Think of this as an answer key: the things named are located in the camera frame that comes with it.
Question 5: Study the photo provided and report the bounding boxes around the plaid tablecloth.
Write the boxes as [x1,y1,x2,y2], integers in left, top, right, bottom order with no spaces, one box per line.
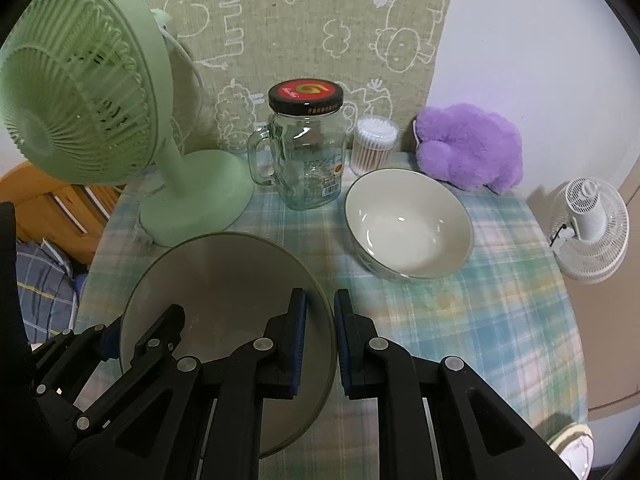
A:
[75,168,588,479]

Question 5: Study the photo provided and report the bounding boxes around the grey plaid pillow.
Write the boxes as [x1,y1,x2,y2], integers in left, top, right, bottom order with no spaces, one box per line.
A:
[16,238,78,344]

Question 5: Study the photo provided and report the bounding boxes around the purple plush toy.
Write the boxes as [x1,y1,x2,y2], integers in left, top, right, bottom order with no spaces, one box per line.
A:
[414,103,523,194]

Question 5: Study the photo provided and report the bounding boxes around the wooden bed headboard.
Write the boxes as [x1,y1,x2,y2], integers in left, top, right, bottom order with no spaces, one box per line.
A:
[1,162,124,266]

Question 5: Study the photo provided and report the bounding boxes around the green desk fan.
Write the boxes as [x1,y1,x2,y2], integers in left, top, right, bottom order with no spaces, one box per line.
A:
[1,0,254,247]

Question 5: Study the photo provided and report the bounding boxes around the green cartoon wall cloth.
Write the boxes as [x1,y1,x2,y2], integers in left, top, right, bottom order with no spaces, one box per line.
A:
[148,0,450,153]

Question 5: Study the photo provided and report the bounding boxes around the glass jar with black lid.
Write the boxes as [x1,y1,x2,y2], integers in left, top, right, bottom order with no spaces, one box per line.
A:
[247,78,347,210]

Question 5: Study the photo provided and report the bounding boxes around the large white green-rimmed bowl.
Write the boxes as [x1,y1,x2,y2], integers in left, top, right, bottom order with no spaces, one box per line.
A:
[344,168,474,281]

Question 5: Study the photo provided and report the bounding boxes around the cotton swab container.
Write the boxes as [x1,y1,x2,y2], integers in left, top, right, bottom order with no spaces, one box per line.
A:
[349,115,399,176]

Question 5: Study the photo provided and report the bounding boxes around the white small fan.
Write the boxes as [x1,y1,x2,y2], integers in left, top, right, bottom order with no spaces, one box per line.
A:
[548,177,630,285]

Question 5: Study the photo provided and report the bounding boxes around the green rimmed bowl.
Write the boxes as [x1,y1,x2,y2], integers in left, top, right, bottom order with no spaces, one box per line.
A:
[120,233,336,457]

